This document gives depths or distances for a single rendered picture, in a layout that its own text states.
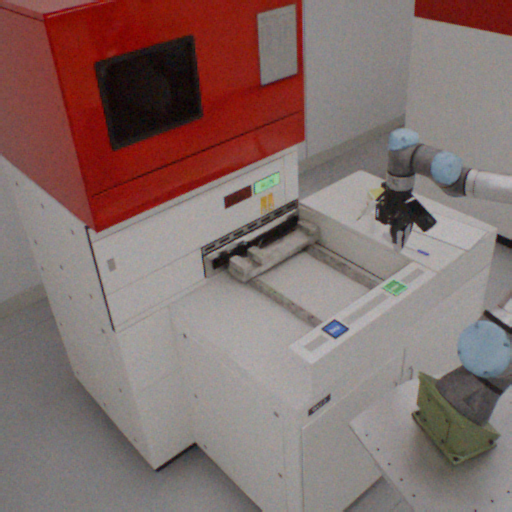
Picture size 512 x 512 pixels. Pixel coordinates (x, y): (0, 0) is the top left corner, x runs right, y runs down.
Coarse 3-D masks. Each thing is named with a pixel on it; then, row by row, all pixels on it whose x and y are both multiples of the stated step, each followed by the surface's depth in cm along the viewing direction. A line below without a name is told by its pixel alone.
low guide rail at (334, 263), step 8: (312, 248) 218; (320, 256) 215; (328, 256) 213; (328, 264) 213; (336, 264) 210; (344, 264) 208; (344, 272) 208; (352, 272) 205; (360, 280) 203; (368, 280) 200; (368, 288) 201
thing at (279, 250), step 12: (276, 240) 218; (288, 240) 217; (300, 240) 217; (312, 240) 219; (276, 252) 212; (288, 252) 213; (252, 264) 207; (264, 264) 207; (240, 276) 203; (252, 276) 205
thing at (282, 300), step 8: (248, 280) 207; (256, 280) 204; (256, 288) 205; (264, 288) 201; (272, 288) 200; (272, 296) 199; (280, 296) 196; (280, 304) 197; (288, 304) 193; (296, 304) 193; (296, 312) 191; (304, 312) 189; (304, 320) 190; (312, 320) 186; (320, 320) 186
